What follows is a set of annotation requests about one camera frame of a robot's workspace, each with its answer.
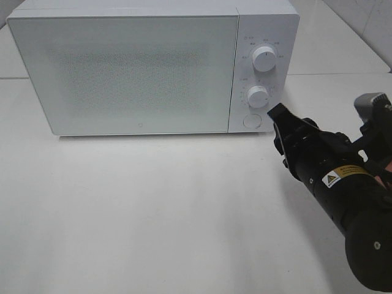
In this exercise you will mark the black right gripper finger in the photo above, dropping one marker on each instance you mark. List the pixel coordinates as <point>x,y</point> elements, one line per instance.
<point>284,119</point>

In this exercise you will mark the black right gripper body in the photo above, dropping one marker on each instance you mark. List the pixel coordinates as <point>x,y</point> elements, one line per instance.
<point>321,160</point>

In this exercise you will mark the round white door button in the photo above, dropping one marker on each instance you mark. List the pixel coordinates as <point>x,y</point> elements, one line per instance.
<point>252,121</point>

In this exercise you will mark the white microwave door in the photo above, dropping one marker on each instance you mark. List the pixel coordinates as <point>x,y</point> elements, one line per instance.
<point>121,76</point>

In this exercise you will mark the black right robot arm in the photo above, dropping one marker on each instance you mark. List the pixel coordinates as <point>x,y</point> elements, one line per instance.
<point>365,222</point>

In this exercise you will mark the lower white microwave knob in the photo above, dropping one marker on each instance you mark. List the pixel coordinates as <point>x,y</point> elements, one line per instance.
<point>257,97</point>

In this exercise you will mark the white microwave knob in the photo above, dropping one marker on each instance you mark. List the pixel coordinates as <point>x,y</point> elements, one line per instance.
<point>257,97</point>
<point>264,58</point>

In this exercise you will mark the upper white microwave knob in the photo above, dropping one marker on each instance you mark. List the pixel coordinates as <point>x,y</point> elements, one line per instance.
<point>264,58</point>

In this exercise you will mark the white microwave oven body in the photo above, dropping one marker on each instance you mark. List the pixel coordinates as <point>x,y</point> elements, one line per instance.
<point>273,23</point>

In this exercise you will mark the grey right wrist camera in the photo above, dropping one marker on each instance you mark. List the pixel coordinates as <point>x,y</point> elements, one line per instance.
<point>366,103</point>

